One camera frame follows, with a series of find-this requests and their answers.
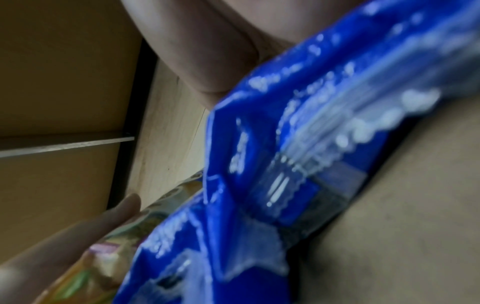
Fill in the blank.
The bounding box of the person's left hand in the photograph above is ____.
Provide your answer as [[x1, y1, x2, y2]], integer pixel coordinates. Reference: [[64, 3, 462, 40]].
[[0, 193, 143, 304]]

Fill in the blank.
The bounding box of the blue plastic snack packet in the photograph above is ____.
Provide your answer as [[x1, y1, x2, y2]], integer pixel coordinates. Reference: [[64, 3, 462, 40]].
[[117, 0, 480, 304]]

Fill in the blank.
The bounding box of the person's right hand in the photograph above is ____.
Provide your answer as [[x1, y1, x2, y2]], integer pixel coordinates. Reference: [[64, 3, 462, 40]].
[[120, 0, 480, 304]]

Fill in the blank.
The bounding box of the yellow patterned snack packet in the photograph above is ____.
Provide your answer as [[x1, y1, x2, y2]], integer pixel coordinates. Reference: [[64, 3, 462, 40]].
[[33, 171, 206, 304]]

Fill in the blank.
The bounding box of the brown cardboard box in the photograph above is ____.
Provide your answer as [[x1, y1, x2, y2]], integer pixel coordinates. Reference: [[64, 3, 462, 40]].
[[0, 0, 158, 265]]

